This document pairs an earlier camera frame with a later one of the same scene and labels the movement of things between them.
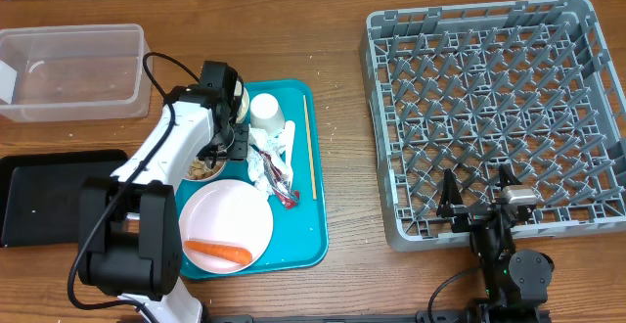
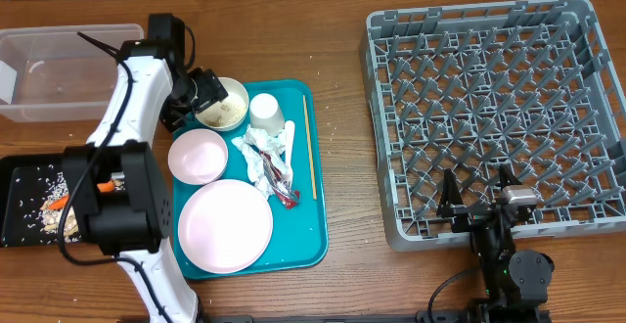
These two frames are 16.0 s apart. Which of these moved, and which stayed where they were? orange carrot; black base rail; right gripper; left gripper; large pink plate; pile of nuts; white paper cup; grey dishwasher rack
Moved: left gripper; pile of nuts; orange carrot
Stayed: grey dishwasher rack; large pink plate; right gripper; white paper cup; black base rail
